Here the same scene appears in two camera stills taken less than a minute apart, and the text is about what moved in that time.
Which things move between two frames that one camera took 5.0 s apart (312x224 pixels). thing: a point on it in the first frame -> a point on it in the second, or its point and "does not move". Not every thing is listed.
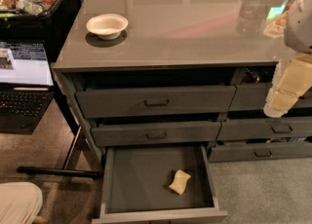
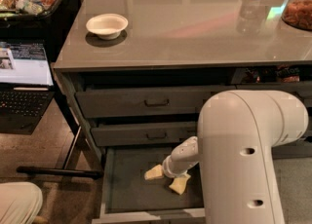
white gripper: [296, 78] -> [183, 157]
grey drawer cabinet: [165, 74] does not move
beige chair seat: [19, 203] does not move
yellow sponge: [179, 181] does not move
